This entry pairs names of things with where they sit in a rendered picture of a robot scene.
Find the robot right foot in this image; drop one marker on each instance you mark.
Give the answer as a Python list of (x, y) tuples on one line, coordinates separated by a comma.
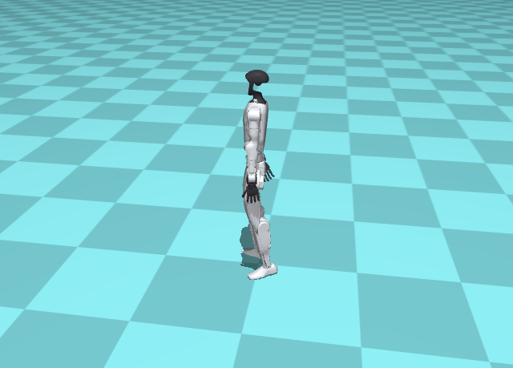
[(251, 252)]

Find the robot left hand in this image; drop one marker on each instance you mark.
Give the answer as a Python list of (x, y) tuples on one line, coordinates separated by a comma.
[(252, 191)]

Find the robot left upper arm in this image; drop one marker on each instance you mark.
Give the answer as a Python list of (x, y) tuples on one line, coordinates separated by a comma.
[(254, 118)]

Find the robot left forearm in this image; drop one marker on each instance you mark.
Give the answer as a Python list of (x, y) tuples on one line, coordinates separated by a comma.
[(251, 158)]

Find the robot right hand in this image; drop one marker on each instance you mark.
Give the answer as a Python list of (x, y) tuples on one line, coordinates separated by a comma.
[(267, 168)]

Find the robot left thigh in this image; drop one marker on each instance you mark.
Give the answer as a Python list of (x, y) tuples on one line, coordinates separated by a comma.
[(253, 210)]

